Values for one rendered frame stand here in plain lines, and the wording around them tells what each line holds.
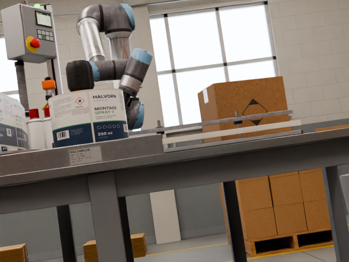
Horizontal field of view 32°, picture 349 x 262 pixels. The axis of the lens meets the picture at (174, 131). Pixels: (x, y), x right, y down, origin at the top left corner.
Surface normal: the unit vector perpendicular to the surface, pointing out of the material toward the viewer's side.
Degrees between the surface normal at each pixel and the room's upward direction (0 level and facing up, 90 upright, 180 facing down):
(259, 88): 90
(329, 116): 90
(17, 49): 90
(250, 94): 90
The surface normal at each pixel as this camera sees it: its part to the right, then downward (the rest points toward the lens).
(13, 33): -0.51, 0.00
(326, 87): 0.06, -0.08
